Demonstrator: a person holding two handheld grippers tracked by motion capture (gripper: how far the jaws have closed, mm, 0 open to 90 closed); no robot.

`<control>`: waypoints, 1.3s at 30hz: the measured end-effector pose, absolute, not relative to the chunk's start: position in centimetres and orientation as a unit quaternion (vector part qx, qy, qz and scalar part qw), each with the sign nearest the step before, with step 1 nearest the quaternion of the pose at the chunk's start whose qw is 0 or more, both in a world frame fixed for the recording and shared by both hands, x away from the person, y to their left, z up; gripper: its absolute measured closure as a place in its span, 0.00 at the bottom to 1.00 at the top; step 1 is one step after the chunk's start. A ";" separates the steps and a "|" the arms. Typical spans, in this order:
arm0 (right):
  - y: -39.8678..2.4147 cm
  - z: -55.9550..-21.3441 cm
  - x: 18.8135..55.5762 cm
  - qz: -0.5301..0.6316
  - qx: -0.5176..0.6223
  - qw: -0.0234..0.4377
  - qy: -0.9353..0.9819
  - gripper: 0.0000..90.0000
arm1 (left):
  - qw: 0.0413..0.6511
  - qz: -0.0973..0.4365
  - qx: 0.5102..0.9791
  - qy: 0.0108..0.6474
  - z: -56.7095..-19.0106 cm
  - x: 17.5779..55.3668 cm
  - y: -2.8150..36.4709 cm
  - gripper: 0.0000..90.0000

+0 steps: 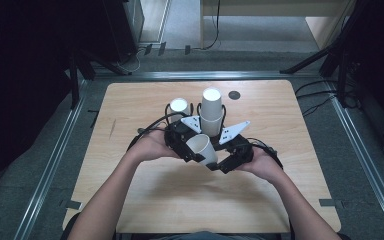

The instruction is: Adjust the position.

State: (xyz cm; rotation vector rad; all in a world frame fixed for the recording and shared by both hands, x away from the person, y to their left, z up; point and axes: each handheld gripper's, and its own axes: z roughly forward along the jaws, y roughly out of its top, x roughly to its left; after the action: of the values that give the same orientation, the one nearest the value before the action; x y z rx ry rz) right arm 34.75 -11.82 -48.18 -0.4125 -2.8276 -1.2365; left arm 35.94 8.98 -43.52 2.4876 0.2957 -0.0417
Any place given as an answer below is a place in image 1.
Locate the black round table grommet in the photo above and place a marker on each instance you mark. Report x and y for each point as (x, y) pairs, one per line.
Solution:
(234, 95)

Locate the person's right hand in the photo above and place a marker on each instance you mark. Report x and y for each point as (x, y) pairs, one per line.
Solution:
(263, 163)

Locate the metal floor rail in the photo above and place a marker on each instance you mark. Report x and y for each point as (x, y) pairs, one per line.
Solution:
(213, 75)
(50, 166)
(363, 160)

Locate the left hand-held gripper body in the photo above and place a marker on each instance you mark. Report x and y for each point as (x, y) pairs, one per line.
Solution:
(176, 136)

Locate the black computer cabinet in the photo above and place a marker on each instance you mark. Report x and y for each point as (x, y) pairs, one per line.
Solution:
(121, 26)

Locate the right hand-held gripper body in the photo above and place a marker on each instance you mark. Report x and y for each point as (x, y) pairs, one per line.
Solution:
(241, 148)

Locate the light wooden furniture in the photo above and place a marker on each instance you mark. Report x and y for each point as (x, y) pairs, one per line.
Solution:
(323, 28)

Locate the black tripod stand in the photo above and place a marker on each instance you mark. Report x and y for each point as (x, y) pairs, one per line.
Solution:
(333, 50)
(76, 76)

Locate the grey tape strip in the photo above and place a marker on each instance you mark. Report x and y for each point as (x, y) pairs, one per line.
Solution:
(330, 202)
(74, 205)

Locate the person's grey clothing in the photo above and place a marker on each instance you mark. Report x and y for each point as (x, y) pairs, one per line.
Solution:
(206, 236)

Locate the person's left hand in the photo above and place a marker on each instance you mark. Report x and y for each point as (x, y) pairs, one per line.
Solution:
(151, 146)

